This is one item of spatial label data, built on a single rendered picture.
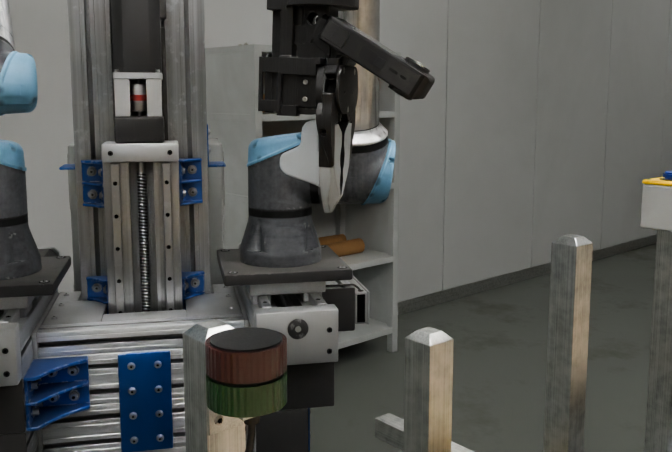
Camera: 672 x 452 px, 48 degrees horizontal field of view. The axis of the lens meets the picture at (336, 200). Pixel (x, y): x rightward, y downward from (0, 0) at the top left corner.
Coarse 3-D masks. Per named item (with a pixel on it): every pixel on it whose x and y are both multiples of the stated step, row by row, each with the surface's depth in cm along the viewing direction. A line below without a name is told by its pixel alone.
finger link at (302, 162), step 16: (304, 128) 74; (336, 128) 72; (304, 144) 74; (336, 144) 73; (288, 160) 75; (304, 160) 74; (336, 160) 73; (304, 176) 75; (320, 176) 73; (336, 176) 74; (336, 192) 75
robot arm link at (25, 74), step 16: (0, 0) 99; (0, 16) 97; (0, 32) 95; (0, 48) 93; (0, 64) 90; (16, 64) 91; (32, 64) 92; (0, 80) 90; (16, 80) 91; (32, 80) 92; (0, 96) 90; (16, 96) 91; (32, 96) 92; (0, 112) 92; (16, 112) 94
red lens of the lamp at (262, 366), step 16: (208, 352) 55; (224, 352) 53; (240, 352) 53; (256, 352) 53; (272, 352) 54; (208, 368) 55; (224, 368) 54; (240, 368) 53; (256, 368) 54; (272, 368) 54
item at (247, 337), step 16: (224, 336) 57; (240, 336) 57; (256, 336) 57; (272, 336) 57; (224, 384) 54; (240, 384) 54; (256, 384) 54; (208, 416) 58; (224, 416) 59; (208, 432) 58
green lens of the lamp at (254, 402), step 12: (216, 384) 54; (264, 384) 54; (276, 384) 55; (216, 396) 54; (228, 396) 54; (240, 396) 54; (252, 396) 54; (264, 396) 54; (276, 396) 55; (216, 408) 55; (228, 408) 54; (240, 408) 54; (252, 408) 54; (264, 408) 54; (276, 408) 55
